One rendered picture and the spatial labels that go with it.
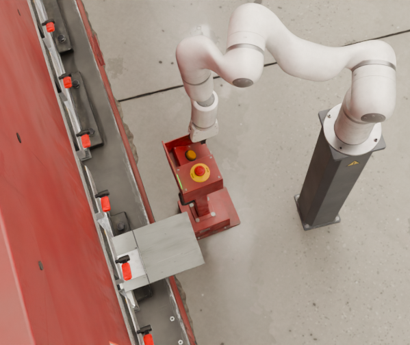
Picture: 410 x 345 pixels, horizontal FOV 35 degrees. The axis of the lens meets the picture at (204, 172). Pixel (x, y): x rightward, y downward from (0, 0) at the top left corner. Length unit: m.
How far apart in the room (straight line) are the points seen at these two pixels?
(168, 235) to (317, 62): 0.74
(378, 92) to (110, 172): 0.99
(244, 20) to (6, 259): 1.09
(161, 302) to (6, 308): 1.44
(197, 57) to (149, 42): 1.79
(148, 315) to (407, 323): 1.37
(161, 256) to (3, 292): 1.33
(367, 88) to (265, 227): 1.43
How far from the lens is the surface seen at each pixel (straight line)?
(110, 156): 2.32
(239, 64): 1.64
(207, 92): 1.92
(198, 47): 1.72
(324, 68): 1.76
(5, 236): 0.78
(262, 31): 1.70
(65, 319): 1.01
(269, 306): 3.04
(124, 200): 2.26
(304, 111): 3.31
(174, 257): 2.06
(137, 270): 2.06
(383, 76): 1.82
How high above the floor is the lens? 3.01
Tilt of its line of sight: 71 degrees down
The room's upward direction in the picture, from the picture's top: 9 degrees counter-clockwise
